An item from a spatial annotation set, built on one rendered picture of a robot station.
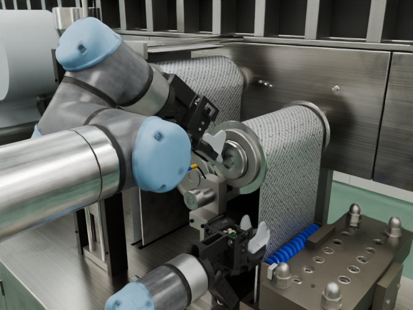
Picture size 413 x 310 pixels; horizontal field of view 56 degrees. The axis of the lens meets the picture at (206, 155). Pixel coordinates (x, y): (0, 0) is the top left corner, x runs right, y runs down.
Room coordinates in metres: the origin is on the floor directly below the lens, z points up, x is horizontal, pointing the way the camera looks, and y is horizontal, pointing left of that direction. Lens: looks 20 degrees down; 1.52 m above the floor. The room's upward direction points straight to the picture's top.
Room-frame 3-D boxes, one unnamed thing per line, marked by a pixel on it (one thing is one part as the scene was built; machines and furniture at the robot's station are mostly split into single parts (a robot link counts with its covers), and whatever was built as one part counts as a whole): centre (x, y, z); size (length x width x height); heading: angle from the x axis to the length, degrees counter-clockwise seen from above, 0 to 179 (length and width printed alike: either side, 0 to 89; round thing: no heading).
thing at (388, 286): (0.65, -0.37, 0.96); 0.10 x 0.03 x 0.11; 137
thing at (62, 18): (1.27, 0.40, 1.50); 0.14 x 0.14 x 0.06
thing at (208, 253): (0.58, -0.02, 1.12); 0.12 x 0.08 x 0.09; 137
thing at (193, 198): (0.67, 0.02, 1.18); 0.04 x 0.02 x 0.04; 47
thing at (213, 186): (0.70, 0.00, 1.05); 0.06 x 0.05 x 0.31; 137
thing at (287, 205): (0.76, -0.18, 1.11); 0.23 x 0.01 x 0.18; 137
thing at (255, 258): (0.61, -0.08, 1.09); 0.09 x 0.05 x 0.02; 136
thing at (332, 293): (0.56, -0.22, 1.05); 0.04 x 0.04 x 0.04
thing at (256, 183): (0.71, -0.06, 1.25); 0.15 x 0.01 x 0.15; 47
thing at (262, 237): (0.65, -0.10, 1.12); 0.09 x 0.03 x 0.06; 136
